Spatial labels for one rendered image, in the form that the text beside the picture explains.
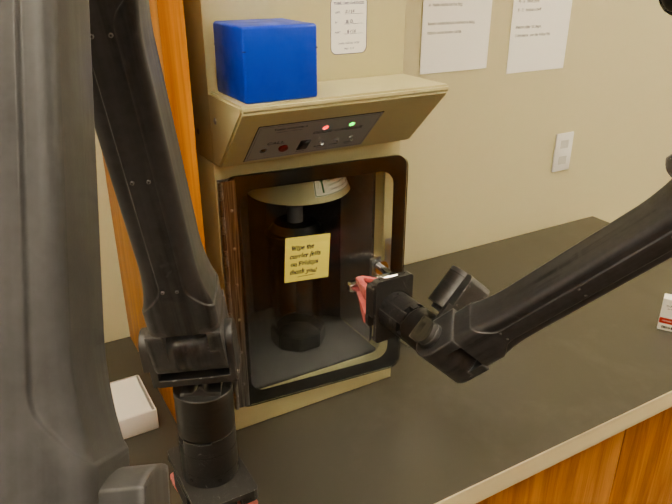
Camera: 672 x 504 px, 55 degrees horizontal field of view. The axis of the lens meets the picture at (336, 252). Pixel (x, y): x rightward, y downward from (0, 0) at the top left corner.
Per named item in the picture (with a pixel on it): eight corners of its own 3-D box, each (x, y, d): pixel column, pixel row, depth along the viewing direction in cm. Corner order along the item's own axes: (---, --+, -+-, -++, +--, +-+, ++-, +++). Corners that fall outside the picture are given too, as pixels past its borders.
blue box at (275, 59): (217, 92, 86) (211, 20, 83) (284, 85, 91) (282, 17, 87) (246, 105, 78) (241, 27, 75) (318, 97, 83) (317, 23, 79)
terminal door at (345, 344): (238, 407, 108) (220, 177, 92) (397, 363, 120) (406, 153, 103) (239, 409, 107) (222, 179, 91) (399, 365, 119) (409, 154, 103)
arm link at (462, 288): (421, 346, 79) (469, 382, 82) (476, 271, 79) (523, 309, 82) (388, 319, 91) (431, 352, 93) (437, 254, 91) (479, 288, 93)
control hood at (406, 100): (211, 164, 91) (206, 92, 86) (401, 136, 105) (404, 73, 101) (243, 186, 81) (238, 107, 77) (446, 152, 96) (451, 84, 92)
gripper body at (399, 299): (406, 268, 97) (437, 288, 91) (403, 327, 101) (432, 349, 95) (369, 278, 94) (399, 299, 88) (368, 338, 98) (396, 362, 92)
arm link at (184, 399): (166, 394, 60) (229, 392, 60) (178, 354, 66) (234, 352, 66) (174, 454, 62) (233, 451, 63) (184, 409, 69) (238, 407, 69)
